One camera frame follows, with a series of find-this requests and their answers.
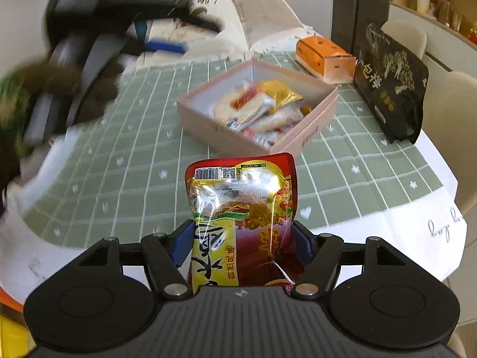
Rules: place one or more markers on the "yellow object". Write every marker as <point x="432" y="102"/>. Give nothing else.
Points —
<point x="13" y="335"/>

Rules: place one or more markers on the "beige dining chair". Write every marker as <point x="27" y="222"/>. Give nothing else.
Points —
<point x="458" y="119"/>
<point x="406" y="37"/>

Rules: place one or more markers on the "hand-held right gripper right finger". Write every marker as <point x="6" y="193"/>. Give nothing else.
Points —
<point x="303" y="246"/>

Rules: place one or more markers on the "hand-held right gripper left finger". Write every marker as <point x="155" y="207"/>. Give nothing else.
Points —
<point x="182" y="246"/>

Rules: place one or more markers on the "red and yellow snack packet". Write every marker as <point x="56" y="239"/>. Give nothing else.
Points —
<point x="238" y="209"/>

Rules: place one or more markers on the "green checked tablecloth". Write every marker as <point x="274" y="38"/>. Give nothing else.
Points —
<point x="130" y="138"/>

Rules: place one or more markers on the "gold figurine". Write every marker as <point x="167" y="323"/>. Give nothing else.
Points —
<point x="473" y="31"/>

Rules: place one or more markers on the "clear biscuit packet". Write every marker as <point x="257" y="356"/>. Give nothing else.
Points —
<point x="275" y="119"/>

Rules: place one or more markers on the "pink cardboard box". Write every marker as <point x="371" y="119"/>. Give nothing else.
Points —
<point x="208" y="126"/>

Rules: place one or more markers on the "orange tissue box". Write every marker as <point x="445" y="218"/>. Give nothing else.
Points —
<point x="320" y="50"/>

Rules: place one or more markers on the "printed mesh food cover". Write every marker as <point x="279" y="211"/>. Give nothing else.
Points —
<point x="261" y="15"/>

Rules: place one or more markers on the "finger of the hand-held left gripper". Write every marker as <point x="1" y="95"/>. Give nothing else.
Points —
<point x="167" y="47"/>
<point x="156" y="0"/>

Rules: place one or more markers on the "person's left hand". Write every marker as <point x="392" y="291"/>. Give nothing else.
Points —
<point x="56" y="78"/>

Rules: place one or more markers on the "wooden wall shelf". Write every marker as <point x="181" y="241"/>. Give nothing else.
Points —
<point x="447" y="41"/>

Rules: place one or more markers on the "white and red snack packet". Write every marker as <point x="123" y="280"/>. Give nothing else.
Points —
<point x="238" y="106"/>

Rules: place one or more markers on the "dark glass cabinet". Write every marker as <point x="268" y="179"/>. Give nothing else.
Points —
<point x="357" y="3"/>

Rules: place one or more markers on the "black snack bag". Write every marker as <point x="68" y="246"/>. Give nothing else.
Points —
<point x="395" y="82"/>

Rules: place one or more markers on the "glass jar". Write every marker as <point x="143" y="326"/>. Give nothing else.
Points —
<point x="444" y="13"/>
<point x="457" y="18"/>

